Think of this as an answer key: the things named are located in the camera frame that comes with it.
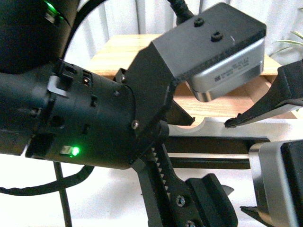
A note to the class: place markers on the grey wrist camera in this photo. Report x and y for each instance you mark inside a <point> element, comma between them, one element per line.
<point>277,172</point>
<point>215,52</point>

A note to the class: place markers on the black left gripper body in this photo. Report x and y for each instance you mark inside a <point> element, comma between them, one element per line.
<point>169,201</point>

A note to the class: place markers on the wooden drawer cabinet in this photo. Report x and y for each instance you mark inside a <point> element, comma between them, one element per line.
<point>120,50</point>

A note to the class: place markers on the black drawer handle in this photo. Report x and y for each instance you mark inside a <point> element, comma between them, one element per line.
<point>210,152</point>

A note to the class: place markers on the white top drawer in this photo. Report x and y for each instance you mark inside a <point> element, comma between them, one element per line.
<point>272,129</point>

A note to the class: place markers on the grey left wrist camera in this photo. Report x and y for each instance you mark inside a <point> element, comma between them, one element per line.
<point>215,52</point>

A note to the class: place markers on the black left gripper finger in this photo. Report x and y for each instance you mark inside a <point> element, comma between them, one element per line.
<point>178,116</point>
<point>227,189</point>

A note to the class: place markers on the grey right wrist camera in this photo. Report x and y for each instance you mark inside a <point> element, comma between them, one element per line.
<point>277,172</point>

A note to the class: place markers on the right green plant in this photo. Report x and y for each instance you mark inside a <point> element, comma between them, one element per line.
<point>289,43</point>

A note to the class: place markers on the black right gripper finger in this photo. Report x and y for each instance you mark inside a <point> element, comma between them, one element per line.
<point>252,211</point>
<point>285,94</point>

